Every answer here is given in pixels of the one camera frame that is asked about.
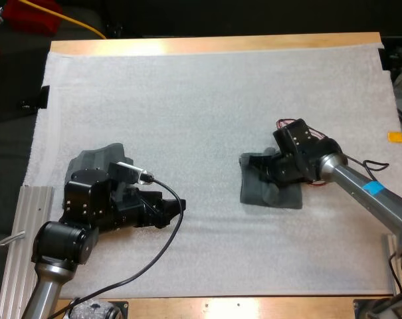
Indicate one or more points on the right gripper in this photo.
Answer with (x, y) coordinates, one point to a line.
(287, 169)

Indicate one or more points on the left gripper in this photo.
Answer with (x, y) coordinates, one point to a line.
(134, 207)

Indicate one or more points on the grey-green towel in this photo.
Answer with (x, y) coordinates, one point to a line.
(254, 192)

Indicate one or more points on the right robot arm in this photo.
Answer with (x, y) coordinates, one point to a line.
(370, 192)

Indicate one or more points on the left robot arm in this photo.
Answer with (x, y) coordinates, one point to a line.
(59, 244)

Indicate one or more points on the stack of grey-green towels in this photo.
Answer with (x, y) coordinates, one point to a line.
(97, 154)

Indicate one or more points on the orange table clip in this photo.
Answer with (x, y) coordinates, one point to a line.
(396, 137)

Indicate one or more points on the dark table clamp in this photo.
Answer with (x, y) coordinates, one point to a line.
(384, 60)
(44, 97)

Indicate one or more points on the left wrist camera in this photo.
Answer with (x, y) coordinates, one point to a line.
(127, 172)

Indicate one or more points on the ribbed aluminium rail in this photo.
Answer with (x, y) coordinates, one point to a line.
(24, 232)

